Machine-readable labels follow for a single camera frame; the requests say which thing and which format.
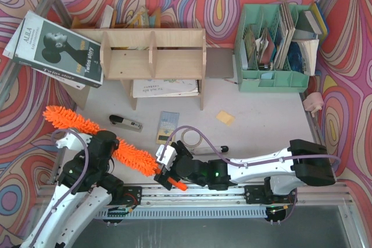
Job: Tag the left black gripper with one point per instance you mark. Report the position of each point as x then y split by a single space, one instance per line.
110 146

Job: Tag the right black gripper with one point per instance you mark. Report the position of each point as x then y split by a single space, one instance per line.
167 172

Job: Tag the orange microfiber duster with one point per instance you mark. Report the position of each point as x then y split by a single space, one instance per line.
140 160

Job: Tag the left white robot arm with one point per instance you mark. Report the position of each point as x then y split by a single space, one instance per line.
84 187

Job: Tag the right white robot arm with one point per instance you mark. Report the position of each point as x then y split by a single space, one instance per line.
302 163

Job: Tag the wooden bookshelf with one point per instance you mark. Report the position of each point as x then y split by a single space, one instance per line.
129 54

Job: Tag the grey black stapler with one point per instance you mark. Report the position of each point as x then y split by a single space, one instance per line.
125 123

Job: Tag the clear tube black cap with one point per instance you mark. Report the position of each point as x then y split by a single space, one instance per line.
209 150

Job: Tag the white notebook under shelf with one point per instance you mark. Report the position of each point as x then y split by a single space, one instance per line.
164 88

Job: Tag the yellow sticky note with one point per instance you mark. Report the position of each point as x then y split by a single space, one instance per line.
225 118

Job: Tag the pencil by organizer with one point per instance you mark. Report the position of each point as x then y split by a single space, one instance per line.
231 81

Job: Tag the black Twins story book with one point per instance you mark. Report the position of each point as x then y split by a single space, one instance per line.
53 49

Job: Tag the brown board behind shelf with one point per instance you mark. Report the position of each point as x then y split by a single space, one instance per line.
219 63

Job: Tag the white book under Twins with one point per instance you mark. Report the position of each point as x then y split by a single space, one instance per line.
9 52

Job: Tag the green desk organizer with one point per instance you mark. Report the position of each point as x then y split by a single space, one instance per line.
265 61

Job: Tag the grey hardcover book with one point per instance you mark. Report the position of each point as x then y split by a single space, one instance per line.
307 26

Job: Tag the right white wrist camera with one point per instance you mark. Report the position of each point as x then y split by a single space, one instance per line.
168 157

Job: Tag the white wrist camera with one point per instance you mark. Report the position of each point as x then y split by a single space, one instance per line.
168 157
72 142

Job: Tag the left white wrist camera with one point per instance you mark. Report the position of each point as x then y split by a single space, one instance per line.
72 142

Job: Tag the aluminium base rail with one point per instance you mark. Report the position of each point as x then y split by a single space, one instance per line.
151 202

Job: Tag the pink wall hook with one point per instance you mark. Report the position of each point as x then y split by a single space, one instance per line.
313 103

